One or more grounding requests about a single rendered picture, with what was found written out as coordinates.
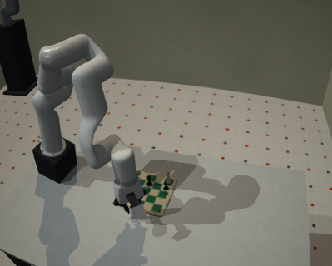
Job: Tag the green and cream chessboard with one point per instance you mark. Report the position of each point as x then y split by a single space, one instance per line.
156 199

